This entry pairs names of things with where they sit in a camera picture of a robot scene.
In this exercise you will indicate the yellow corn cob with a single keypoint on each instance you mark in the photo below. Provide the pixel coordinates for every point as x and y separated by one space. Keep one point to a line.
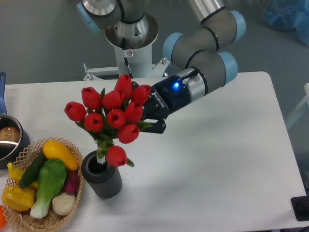
19 199

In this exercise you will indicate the purple red radish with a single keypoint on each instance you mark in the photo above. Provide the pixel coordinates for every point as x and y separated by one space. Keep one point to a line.
72 183

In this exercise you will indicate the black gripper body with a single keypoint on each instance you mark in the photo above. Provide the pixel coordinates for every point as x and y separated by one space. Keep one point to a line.
167 97

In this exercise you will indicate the white frame at right edge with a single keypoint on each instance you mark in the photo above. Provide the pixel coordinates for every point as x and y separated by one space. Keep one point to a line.
299 110

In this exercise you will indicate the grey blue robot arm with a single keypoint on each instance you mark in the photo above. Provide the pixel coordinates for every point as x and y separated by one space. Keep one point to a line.
203 66

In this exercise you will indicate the green bok choy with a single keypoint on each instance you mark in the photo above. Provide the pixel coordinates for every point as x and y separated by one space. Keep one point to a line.
51 180

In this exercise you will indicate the orange fruit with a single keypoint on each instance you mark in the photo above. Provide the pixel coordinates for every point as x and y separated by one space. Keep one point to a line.
2 217

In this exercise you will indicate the cream white garlic bulb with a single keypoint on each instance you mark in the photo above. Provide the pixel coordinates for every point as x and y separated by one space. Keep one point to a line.
63 203

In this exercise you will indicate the blue plastic bag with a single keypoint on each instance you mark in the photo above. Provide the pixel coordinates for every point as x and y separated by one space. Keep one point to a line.
288 15

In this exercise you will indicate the green cucumber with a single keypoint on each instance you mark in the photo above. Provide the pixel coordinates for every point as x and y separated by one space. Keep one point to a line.
32 172

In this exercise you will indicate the black device at table edge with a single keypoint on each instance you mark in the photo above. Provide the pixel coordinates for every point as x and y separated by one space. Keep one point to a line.
301 207

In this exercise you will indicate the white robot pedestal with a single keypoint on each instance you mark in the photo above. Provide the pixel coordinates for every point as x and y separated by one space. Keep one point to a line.
133 48

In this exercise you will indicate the dark pot with blue handle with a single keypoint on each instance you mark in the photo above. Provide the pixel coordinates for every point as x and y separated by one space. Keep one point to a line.
13 137

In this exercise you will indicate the yellow squash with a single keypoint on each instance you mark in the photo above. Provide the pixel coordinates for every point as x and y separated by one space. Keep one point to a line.
53 149

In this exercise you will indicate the red tulip bouquet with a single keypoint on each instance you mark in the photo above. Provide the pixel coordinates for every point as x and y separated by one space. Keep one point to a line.
107 116

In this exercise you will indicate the dark grey ribbed vase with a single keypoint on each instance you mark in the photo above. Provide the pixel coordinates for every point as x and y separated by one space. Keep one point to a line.
104 179

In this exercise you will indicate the small yellow banana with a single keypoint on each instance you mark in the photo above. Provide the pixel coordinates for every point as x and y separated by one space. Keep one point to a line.
15 172

